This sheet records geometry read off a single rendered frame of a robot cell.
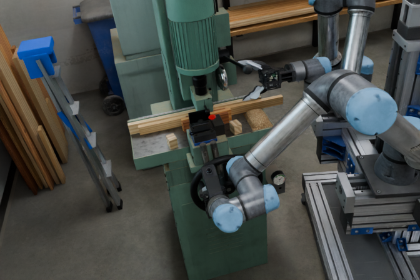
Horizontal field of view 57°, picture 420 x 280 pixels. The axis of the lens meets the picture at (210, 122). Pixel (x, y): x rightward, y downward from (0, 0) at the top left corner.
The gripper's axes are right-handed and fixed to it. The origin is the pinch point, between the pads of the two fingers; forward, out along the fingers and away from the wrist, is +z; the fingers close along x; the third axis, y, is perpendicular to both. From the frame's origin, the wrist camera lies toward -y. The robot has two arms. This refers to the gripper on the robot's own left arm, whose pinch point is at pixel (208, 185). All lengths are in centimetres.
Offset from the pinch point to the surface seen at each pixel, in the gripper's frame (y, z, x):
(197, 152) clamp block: -11.2, 9.8, -0.5
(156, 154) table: -12.6, 20.0, -15.7
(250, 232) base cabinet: 40, 50, 22
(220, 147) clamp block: -11.3, 9.8, 8.9
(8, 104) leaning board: -51, 117, -97
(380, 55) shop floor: -34, 234, 228
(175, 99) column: -33, 48, -2
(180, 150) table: -11.9, 20.4, -5.8
